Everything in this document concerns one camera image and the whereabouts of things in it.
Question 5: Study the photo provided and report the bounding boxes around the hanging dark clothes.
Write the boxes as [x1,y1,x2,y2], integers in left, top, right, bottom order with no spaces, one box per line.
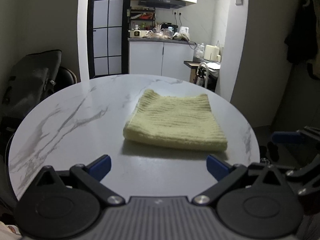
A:
[284,0,320,80]

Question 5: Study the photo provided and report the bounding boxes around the white countertop appliance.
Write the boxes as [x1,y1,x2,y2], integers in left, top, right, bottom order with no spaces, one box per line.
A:
[129,29,149,38]

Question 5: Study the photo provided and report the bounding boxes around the clear plastic bottles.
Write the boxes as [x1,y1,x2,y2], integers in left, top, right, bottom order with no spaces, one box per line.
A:
[194,44,205,58]

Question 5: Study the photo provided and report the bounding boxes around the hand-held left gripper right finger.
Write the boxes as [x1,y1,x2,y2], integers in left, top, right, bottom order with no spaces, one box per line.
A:
[192,154,288,205]

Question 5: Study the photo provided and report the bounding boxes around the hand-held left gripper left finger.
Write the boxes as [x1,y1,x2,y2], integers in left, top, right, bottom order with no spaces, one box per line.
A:
[35,154,125,207]

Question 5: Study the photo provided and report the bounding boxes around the countertop clutter pile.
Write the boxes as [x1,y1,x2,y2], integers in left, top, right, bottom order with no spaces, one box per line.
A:
[149,25,180,40]

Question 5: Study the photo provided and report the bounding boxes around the light green towel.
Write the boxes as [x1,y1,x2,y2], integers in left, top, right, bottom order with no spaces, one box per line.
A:
[123,89,228,153]

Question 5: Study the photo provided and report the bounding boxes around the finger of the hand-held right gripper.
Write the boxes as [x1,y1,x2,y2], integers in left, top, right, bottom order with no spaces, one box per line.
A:
[271,126,320,150]
[285,155,320,198]

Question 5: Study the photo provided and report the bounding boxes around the dark wooden chair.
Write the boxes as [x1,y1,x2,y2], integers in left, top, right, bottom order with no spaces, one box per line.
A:
[54,66,77,93]

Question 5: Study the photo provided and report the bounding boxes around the black spice rack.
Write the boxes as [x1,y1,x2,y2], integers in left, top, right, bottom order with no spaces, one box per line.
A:
[129,7,156,30]

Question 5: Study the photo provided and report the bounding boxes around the cream canister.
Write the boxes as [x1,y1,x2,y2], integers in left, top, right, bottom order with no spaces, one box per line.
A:
[204,44,219,62]

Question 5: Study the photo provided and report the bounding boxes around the black range hood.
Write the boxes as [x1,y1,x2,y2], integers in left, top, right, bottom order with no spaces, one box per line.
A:
[137,0,187,9]

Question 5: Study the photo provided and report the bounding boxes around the black framed glass door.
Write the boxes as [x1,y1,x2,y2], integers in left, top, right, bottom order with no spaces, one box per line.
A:
[86,0,133,79]

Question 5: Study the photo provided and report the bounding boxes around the black bag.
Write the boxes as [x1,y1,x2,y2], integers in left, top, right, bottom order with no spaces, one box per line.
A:
[1,49,62,120]

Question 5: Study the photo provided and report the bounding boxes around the white kitchen base cabinet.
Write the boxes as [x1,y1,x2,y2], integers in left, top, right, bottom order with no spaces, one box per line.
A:
[127,37,197,83]

